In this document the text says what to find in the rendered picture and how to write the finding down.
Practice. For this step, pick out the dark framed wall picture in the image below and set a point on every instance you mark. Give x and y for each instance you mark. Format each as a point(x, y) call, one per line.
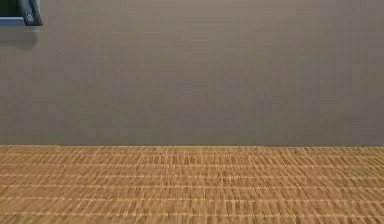
point(20, 11)

